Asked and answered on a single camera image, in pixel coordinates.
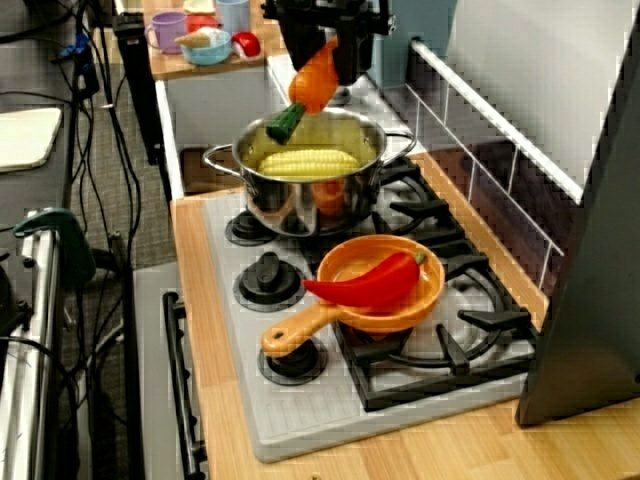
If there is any yellow toy corn cob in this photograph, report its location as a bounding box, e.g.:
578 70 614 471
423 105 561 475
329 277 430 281
256 148 361 178

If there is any purple toy cup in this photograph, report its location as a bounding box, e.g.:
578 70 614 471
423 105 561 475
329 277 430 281
144 12 189 55

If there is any black metal post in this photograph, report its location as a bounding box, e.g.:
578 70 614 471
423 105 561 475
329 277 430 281
112 14 164 166

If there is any light blue toy bowl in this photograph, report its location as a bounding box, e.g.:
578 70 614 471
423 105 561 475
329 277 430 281
180 29 233 66

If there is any orange toy carrot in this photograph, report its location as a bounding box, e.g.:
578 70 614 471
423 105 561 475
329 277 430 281
265 37 340 146

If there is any dark grey side panel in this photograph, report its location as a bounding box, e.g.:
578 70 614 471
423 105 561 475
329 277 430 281
517 19 640 426

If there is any black stove knob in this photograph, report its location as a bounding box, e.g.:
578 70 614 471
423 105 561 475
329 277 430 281
224 209 269 246
233 251 310 314
257 334 331 386

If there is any dark tile backsplash panel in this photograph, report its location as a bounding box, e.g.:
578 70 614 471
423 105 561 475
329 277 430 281
407 37 586 296

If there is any black cable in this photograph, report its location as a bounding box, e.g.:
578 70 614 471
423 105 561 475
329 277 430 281
0 0 76 46
89 24 144 251

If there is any red toy bowl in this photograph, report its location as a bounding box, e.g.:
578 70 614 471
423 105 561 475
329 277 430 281
185 13 220 34

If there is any stainless steel pot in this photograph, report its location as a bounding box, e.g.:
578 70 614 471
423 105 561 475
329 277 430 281
202 107 417 239

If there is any pale blue toy cup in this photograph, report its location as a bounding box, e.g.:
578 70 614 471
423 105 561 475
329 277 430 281
215 0 251 36

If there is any silver metal rail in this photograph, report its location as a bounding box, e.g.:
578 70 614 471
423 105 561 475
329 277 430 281
0 214 66 480

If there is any red toy chili pepper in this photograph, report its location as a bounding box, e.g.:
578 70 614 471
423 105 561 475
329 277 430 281
302 251 427 308

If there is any white toy sink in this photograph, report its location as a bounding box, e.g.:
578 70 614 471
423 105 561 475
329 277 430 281
154 52 416 201

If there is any white flat board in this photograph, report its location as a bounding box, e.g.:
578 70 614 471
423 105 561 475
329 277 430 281
0 106 64 174

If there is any grey stove top plate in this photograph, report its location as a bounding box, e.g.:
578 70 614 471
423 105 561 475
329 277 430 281
201 184 541 464

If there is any black burner grate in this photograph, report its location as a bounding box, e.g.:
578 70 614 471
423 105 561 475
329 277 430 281
332 244 541 414
372 157 471 271

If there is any blue connector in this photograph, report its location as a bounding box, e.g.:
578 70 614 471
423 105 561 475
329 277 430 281
54 32 92 62

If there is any black oven door handle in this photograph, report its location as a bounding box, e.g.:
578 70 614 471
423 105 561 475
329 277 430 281
162 290 209 480

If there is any toy ice cream cone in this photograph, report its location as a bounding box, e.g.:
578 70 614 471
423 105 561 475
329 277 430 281
173 27 221 50

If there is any orange toy frying pan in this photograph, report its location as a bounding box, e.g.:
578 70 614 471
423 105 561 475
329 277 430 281
260 234 447 359

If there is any green clamp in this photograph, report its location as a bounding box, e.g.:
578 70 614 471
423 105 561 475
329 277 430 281
12 207 96 289

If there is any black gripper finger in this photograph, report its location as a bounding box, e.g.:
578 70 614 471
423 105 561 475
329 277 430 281
334 23 377 87
278 18 327 75

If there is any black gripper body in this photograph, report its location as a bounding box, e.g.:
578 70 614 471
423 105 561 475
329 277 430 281
259 0 397 37

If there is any white oven door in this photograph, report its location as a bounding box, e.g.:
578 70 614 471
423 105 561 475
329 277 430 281
133 264 201 480

